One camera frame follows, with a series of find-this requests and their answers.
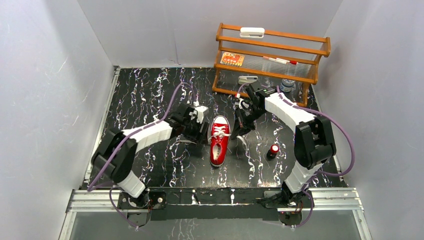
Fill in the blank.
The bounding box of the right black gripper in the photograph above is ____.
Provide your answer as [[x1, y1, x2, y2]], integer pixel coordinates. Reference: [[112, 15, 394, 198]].
[[231, 104, 268, 140]]

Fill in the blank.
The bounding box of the red canvas sneaker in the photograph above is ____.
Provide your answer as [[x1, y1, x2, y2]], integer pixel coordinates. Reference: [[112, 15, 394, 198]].
[[210, 115, 231, 168]]

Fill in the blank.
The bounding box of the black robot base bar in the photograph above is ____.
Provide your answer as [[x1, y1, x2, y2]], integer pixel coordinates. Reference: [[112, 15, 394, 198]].
[[117, 187, 314, 222]]

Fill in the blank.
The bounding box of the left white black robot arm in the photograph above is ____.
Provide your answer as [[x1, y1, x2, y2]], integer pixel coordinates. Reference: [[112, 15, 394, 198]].
[[91, 104, 209, 208]]

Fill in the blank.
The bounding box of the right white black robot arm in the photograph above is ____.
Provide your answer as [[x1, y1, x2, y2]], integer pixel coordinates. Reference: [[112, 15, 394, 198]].
[[230, 82, 336, 207]]

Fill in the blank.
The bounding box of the small red capped bottle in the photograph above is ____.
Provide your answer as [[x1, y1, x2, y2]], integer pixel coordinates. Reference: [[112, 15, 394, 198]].
[[266, 144, 280, 160]]

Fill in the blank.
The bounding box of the white stapler on lower shelf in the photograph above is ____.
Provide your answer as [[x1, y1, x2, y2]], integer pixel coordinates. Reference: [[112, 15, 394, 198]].
[[238, 76, 258, 85]]

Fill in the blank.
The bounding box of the white stapler on shelf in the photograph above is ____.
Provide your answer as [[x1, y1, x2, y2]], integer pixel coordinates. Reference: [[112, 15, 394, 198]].
[[238, 76, 258, 85], [239, 27, 265, 39]]

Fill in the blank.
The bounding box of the orange patterned card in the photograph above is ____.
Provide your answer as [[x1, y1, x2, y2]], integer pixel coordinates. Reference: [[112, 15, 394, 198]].
[[219, 51, 245, 67]]

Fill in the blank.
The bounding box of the red white marker pen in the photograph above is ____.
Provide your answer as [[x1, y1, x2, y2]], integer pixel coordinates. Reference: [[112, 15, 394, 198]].
[[263, 56, 298, 65]]

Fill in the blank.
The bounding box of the orange wooden shelf rack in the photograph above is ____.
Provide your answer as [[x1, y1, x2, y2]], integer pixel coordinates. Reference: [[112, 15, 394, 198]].
[[212, 23, 332, 107]]

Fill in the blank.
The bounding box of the white stapler on top shelf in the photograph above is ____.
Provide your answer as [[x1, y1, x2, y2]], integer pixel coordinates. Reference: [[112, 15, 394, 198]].
[[239, 27, 265, 39]]

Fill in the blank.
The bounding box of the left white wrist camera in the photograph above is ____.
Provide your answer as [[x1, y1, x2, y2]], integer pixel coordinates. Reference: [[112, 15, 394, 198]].
[[193, 101, 209, 124]]

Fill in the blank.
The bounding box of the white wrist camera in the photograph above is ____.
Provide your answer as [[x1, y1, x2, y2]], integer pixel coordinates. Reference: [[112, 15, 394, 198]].
[[193, 101, 209, 124], [235, 93, 250, 110]]

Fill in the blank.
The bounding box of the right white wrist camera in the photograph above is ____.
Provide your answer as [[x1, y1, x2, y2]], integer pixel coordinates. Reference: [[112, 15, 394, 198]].
[[235, 93, 250, 110]]

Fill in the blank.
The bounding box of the aluminium frame rail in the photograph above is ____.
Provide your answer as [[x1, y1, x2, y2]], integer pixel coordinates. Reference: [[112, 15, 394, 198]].
[[67, 187, 364, 213]]

